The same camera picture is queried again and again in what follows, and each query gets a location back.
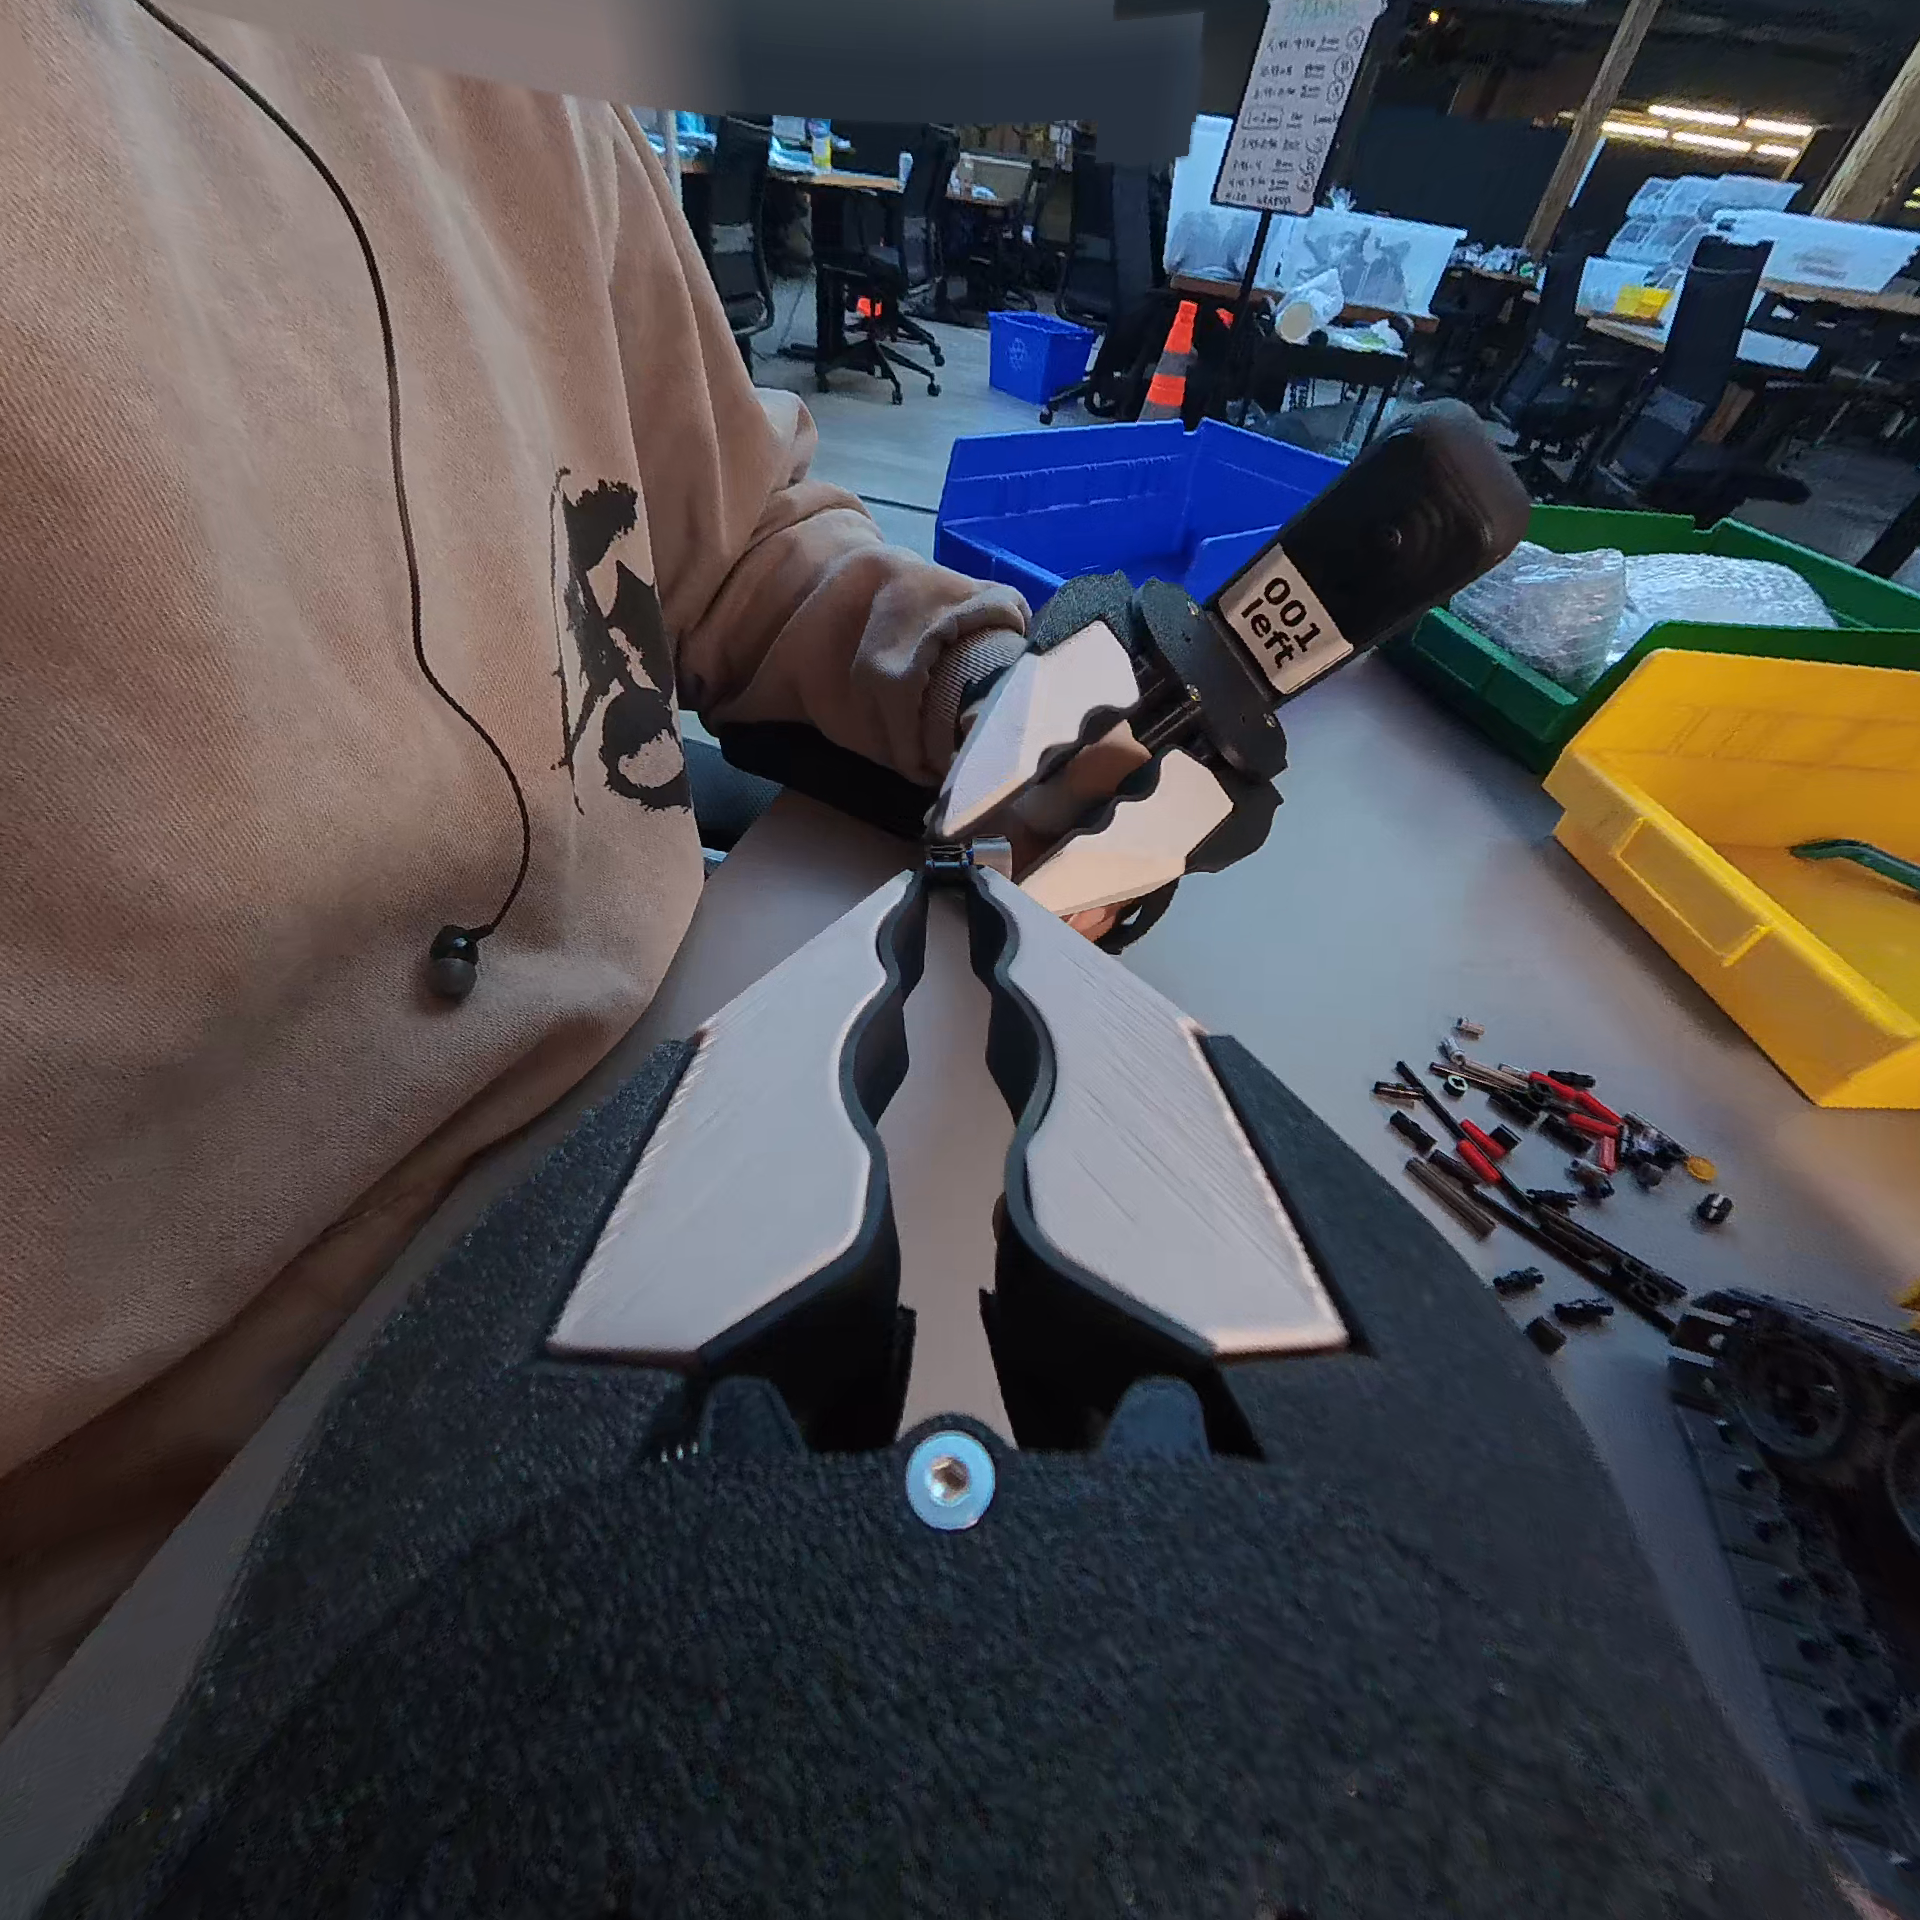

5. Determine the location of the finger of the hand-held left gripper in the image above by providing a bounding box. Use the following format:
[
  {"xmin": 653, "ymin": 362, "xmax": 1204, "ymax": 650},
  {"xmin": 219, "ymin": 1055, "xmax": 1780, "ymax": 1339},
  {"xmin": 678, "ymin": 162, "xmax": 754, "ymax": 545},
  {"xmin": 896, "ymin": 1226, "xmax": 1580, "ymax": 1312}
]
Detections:
[
  {"xmin": 1006, "ymin": 745, "xmax": 1238, "ymax": 922},
  {"xmin": 937, "ymin": 625, "xmax": 1148, "ymax": 855}
]

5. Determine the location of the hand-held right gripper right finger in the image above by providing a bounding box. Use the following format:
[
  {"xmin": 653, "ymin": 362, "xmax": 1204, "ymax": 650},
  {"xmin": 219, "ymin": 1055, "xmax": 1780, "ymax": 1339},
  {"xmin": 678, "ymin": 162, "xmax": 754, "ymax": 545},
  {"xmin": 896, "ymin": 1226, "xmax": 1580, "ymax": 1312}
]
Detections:
[{"xmin": 961, "ymin": 865, "xmax": 1353, "ymax": 1436}]

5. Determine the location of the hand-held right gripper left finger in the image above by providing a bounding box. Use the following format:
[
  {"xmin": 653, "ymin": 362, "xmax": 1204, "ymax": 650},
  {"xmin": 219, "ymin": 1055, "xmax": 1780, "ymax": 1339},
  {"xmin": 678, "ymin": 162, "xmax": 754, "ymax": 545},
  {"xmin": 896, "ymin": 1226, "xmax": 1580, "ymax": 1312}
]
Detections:
[{"xmin": 550, "ymin": 865, "xmax": 962, "ymax": 1436}]

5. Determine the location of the clear plastic bag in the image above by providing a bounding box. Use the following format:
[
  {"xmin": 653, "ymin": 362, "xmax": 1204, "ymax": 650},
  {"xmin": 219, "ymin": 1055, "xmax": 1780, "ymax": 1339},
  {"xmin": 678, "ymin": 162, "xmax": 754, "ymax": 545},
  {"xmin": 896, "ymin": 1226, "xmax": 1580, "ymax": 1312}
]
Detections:
[{"xmin": 1456, "ymin": 543, "xmax": 1838, "ymax": 693}]

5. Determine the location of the green storage bin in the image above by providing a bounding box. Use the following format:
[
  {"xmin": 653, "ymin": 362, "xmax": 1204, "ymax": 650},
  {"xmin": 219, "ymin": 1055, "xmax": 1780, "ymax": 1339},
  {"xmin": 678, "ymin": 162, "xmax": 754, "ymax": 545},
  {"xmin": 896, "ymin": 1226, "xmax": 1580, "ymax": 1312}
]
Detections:
[{"xmin": 1389, "ymin": 506, "xmax": 1920, "ymax": 778}]

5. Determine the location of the blue storage bin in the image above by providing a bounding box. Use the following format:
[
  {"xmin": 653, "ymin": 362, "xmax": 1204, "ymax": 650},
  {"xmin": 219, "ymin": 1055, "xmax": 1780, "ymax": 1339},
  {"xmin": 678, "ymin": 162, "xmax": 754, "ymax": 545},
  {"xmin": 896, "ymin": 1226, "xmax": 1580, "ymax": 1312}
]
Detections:
[
  {"xmin": 937, "ymin": 420, "xmax": 1353, "ymax": 618},
  {"xmin": 988, "ymin": 311, "xmax": 1100, "ymax": 409}
]

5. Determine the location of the black office chair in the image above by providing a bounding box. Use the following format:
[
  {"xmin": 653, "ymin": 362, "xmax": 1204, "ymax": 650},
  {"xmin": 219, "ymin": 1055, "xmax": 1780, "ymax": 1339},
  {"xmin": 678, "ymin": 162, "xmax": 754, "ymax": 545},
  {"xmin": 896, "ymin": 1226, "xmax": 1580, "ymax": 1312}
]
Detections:
[
  {"xmin": 817, "ymin": 129, "xmax": 956, "ymax": 407},
  {"xmin": 1501, "ymin": 235, "xmax": 1802, "ymax": 529}
]

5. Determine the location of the orange traffic cone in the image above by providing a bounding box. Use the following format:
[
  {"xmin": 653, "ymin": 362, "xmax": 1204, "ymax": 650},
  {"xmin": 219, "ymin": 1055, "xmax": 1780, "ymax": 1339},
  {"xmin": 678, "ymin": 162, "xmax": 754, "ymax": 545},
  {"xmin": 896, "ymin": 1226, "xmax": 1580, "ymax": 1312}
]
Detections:
[{"xmin": 1141, "ymin": 295, "xmax": 1202, "ymax": 423}]

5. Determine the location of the pile of small pins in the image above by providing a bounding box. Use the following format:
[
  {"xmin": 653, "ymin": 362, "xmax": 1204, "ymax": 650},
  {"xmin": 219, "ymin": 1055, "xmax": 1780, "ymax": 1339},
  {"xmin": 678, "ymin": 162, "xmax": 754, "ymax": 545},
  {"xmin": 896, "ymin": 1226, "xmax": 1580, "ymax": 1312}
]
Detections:
[{"xmin": 1371, "ymin": 1023, "xmax": 1742, "ymax": 1357}]

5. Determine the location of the white sign board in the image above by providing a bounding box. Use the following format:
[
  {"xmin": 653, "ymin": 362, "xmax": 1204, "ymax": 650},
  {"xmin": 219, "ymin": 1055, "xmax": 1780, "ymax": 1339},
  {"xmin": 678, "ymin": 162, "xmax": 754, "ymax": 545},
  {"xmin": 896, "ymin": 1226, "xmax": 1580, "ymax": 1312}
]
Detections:
[{"xmin": 1214, "ymin": 0, "xmax": 1387, "ymax": 218}]

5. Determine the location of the yellow storage bin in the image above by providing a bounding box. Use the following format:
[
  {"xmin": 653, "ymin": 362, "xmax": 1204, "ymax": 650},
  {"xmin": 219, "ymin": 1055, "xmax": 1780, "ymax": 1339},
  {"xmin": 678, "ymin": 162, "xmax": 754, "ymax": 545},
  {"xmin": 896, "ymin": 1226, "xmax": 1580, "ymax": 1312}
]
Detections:
[{"xmin": 1546, "ymin": 648, "xmax": 1920, "ymax": 1113}]

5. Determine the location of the green curved tool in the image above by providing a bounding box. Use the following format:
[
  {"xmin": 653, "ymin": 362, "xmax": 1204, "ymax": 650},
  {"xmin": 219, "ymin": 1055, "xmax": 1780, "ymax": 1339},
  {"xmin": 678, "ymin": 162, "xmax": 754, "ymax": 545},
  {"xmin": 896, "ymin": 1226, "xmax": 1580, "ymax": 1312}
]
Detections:
[{"xmin": 1792, "ymin": 834, "xmax": 1920, "ymax": 903}]

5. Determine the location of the person's beige jacket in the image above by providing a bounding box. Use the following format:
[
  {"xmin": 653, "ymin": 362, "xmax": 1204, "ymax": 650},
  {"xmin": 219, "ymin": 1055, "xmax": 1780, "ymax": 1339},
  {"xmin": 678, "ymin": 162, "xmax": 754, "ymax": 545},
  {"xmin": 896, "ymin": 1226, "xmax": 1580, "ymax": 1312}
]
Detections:
[{"xmin": 0, "ymin": 0, "xmax": 827, "ymax": 1729}]

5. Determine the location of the yellow tracked toy robot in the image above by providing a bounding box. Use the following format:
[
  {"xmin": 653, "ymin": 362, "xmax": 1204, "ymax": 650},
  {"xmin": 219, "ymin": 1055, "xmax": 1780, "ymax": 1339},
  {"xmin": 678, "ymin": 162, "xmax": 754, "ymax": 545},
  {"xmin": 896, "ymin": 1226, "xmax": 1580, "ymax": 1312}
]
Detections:
[{"xmin": 1660, "ymin": 1284, "xmax": 1920, "ymax": 1907}]

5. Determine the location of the black clip-on cable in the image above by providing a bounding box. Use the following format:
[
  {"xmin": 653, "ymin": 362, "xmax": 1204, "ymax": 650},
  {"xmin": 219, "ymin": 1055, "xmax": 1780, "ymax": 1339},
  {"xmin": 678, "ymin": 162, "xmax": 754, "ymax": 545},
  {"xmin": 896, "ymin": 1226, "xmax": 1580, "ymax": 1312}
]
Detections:
[{"xmin": 134, "ymin": 0, "xmax": 542, "ymax": 1008}]

